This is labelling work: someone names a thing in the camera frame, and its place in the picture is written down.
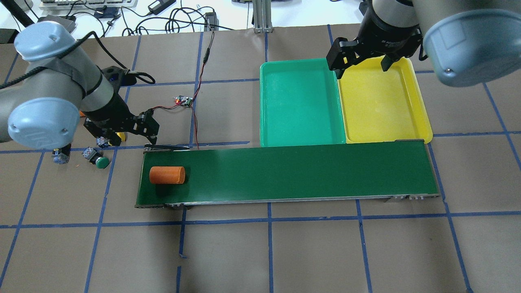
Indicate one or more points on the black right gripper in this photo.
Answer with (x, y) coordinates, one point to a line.
(387, 29)

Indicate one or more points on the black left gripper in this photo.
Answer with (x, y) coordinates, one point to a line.
(109, 112)

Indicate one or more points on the green push button switch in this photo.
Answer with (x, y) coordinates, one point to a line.
(95, 157)

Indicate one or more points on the plain orange cylinder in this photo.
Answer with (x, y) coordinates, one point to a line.
(167, 175)

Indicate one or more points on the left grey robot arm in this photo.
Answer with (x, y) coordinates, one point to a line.
(41, 109)

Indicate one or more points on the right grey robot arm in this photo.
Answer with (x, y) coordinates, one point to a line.
(467, 41)

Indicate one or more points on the yellow plastic tray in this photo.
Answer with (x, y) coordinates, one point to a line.
(383, 106)

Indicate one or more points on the green plastic tray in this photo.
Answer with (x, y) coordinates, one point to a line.
(299, 104)

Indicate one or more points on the green conveyor belt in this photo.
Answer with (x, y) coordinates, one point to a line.
(290, 173)

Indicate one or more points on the aluminium frame post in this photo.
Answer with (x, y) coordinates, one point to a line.
(262, 16)

